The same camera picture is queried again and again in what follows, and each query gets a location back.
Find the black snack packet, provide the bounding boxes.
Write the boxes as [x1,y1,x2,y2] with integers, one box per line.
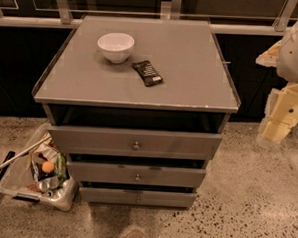
[30,161,53,182]

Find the green snack packet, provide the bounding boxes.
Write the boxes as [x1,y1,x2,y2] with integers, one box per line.
[54,153,67,184]

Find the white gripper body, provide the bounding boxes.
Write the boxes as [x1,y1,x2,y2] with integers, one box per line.
[264,82,298,128]

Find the metal railing frame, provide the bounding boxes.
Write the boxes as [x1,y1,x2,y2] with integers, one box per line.
[0,0,298,36]

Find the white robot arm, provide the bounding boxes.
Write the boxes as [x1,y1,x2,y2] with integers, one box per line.
[255,20,298,144]

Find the grey drawer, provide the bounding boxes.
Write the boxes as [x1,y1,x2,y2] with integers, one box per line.
[79,186,196,208]
[67,154,206,188]
[48,125,222,160]

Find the orange fruit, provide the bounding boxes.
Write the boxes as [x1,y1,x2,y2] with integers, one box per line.
[41,161,55,174]

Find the grey bottom drawer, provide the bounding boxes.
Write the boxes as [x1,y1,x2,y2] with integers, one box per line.
[79,186,196,208]

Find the silver can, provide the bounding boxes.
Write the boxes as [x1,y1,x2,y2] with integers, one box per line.
[37,176,60,193]

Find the grey drawer cabinet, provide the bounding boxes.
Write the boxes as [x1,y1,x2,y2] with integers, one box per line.
[33,16,240,208]

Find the grey top drawer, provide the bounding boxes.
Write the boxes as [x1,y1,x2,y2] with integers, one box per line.
[48,125,222,160]

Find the grey middle drawer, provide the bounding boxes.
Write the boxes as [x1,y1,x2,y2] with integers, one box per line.
[67,154,206,188]

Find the clear plastic storage bin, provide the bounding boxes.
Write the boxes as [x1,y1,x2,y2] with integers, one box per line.
[0,124,77,211]

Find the black snack bar wrapper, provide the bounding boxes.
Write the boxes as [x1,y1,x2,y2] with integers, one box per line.
[132,60,163,87]

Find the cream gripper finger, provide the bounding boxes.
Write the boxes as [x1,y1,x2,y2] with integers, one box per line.
[257,117,291,144]
[255,41,281,68]

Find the white ceramic bowl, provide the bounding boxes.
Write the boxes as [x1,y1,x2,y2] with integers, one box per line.
[97,33,135,63]

